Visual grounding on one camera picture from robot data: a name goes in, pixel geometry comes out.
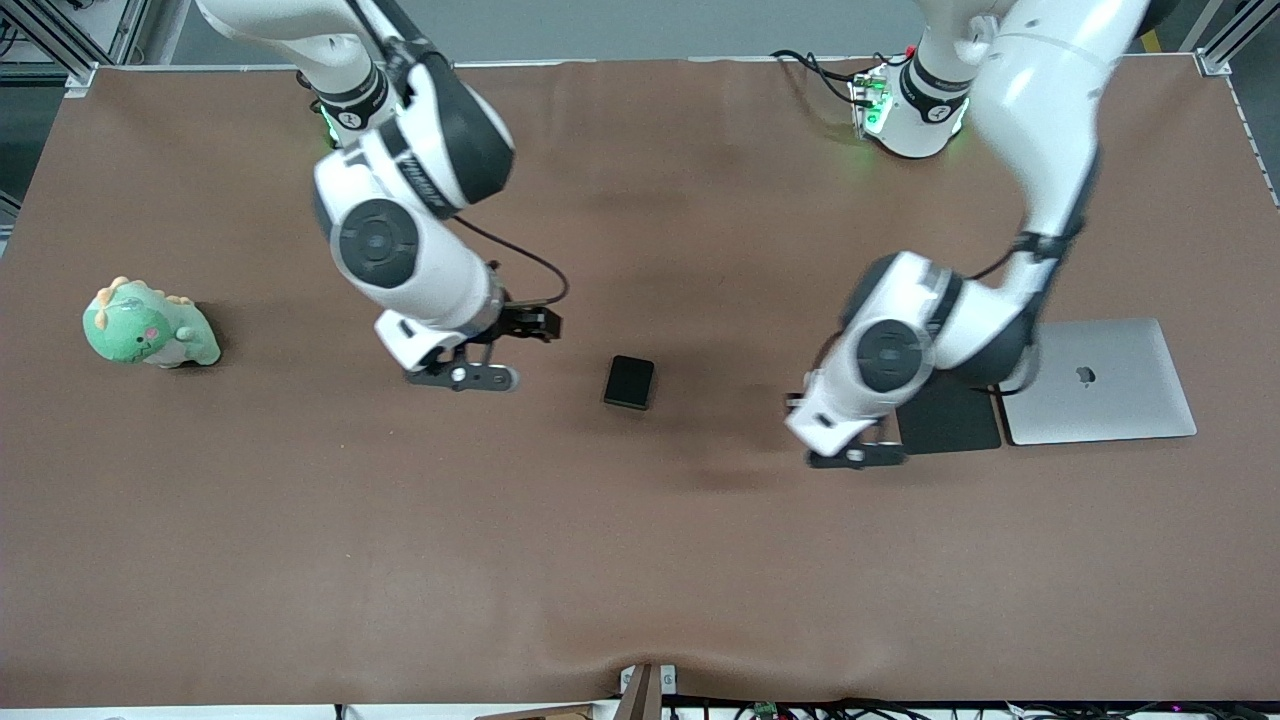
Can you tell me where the brown table cover mat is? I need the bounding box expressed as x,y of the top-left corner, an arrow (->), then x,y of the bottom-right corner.
0,55 -> 1280,709

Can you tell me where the green dinosaur plush toy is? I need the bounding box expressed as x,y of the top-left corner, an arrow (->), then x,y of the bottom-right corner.
82,277 -> 223,369

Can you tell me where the grey table edge bracket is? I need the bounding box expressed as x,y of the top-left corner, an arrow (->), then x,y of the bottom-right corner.
618,663 -> 678,720

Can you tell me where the black mouse pad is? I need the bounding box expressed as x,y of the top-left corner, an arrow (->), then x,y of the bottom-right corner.
895,375 -> 1003,456

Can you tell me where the aluminium frame profile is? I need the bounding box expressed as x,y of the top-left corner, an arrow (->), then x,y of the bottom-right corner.
1180,0 -> 1280,77
0,0 -> 151,96

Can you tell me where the black base cable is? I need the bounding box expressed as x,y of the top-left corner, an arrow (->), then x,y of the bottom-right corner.
800,58 -> 863,107
770,48 -> 873,83

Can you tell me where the small black box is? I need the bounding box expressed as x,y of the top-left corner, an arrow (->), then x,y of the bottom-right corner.
603,355 -> 656,411

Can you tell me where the silver laptop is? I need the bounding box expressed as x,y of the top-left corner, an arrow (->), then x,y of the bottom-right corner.
998,318 -> 1198,447

